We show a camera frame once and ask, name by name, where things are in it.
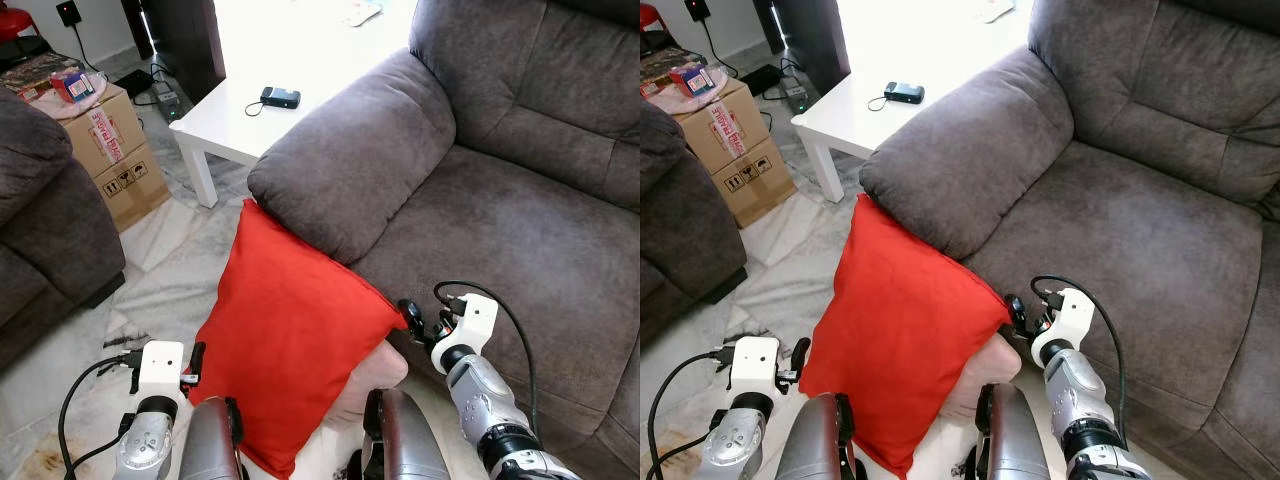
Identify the dark wooden cabinet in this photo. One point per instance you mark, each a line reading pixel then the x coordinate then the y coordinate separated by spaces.
pixel 185 45
pixel 810 40

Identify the taped cardboard box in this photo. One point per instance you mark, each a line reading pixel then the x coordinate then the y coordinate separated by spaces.
pixel 105 130
pixel 720 125

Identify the red plastic stool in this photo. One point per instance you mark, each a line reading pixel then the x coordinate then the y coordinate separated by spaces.
pixel 15 22
pixel 650 15

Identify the robot right leg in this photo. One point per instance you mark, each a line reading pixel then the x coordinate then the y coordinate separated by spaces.
pixel 1010 435
pixel 405 440

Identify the small red blue box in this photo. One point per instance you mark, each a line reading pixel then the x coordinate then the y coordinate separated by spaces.
pixel 693 80
pixel 72 85

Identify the black power adapter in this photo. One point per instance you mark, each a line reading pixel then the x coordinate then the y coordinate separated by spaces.
pixel 134 83
pixel 762 79

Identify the grey power strip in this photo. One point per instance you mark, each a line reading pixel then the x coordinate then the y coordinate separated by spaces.
pixel 167 103
pixel 796 97

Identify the black wall plug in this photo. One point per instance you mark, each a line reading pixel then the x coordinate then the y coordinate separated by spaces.
pixel 68 13
pixel 698 9

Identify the cardboard box with symbols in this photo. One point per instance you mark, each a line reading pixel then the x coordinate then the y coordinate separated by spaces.
pixel 760 185
pixel 135 190

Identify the robot leg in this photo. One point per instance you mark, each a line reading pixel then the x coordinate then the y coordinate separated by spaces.
pixel 810 440
pixel 210 445
pixel 405 440
pixel 1010 435

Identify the patterned flat box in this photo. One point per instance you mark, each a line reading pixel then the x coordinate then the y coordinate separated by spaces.
pixel 660 62
pixel 30 72

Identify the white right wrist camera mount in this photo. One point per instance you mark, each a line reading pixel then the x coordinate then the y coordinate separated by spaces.
pixel 478 320
pixel 1072 318

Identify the pale pink pillow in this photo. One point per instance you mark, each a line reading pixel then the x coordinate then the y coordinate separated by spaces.
pixel 985 375
pixel 375 375

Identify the printed paper sheet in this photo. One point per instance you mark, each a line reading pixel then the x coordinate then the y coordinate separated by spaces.
pixel 362 12
pixel 995 10

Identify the white side table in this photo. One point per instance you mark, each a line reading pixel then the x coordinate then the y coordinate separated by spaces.
pixel 900 50
pixel 270 50

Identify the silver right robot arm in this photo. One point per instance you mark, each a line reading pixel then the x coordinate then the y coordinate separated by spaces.
pixel 1075 395
pixel 485 400

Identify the grey-brown fabric sofa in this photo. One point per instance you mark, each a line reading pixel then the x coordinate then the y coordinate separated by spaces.
pixel 520 230
pixel 50 230
pixel 685 230
pixel 1150 230

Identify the robot left leg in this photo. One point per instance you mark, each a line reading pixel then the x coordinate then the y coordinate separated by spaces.
pixel 810 440
pixel 210 445

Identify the pale pink cloth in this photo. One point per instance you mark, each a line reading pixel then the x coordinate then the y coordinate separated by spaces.
pixel 65 108
pixel 690 103

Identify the red square pillow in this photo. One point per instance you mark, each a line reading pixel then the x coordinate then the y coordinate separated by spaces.
pixel 900 330
pixel 290 330

